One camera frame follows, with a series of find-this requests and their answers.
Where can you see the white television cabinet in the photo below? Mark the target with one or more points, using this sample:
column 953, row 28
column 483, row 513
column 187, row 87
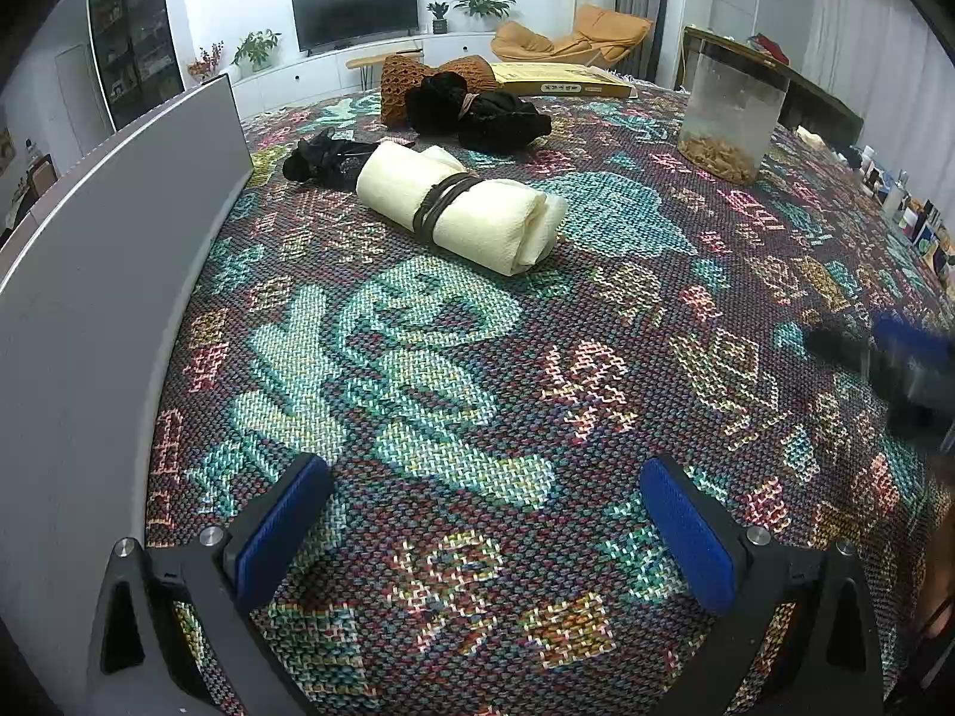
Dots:
column 298, row 78

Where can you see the black cloth bundle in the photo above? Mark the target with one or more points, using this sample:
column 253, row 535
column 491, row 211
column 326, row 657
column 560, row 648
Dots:
column 492, row 119

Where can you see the dark glass display cabinet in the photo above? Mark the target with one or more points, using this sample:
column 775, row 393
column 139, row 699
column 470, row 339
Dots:
column 134, row 37

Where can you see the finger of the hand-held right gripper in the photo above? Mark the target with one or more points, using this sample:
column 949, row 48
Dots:
column 895, row 365

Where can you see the large green potted plant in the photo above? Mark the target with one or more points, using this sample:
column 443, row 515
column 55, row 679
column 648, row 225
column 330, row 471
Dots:
column 485, row 1

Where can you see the small black cloth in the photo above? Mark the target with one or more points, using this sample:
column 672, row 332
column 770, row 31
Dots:
column 328, row 160

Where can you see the grey partition board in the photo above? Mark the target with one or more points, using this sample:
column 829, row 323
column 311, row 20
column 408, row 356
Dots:
column 97, row 298

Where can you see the flat yellow cardboard box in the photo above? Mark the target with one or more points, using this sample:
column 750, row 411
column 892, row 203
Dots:
column 559, row 82

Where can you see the wooden desk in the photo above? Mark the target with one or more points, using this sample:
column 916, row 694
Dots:
column 813, row 101

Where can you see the wooden coffee table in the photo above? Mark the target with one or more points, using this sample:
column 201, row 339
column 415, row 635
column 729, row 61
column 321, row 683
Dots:
column 373, row 60

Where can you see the small dark potted plant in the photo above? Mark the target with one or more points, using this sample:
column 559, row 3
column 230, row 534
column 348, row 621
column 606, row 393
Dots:
column 439, row 15

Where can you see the colourful patterned woven blanket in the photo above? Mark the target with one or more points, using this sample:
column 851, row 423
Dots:
column 522, row 358

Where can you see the orange lounge chair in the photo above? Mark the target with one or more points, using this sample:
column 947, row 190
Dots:
column 567, row 33

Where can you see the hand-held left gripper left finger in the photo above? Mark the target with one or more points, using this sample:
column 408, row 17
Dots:
column 280, row 529

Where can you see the cream rolled towel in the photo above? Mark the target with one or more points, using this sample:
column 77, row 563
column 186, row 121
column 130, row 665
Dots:
column 485, row 224

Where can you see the green leafy potted plant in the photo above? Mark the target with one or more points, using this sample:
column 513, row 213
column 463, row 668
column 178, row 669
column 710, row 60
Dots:
column 257, row 48

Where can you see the clear plastic jar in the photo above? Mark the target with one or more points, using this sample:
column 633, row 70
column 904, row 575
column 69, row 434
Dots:
column 731, row 112

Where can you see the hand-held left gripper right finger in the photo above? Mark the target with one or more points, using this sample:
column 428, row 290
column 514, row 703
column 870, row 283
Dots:
column 690, row 537

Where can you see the brown knitted cloth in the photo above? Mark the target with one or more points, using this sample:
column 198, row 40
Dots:
column 399, row 89

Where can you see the black flat television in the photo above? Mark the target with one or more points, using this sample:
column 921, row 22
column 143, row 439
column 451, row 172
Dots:
column 354, row 11

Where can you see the red flower bouquet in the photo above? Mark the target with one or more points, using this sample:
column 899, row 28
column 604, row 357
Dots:
column 205, row 63

